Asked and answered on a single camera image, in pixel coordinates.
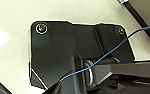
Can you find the dark baseboard strip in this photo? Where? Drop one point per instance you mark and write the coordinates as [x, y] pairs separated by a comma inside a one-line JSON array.
[[134, 13]]

